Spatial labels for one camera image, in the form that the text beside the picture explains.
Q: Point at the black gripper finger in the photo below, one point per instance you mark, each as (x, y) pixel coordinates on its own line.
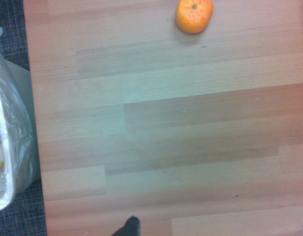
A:
(130, 227)

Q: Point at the orange tangerine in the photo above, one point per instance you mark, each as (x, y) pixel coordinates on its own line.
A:
(193, 18)

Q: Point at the white waste container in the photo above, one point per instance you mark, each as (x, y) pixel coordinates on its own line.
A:
(7, 191)

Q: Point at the clear plastic bag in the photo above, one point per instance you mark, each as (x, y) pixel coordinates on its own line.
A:
(17, 127)

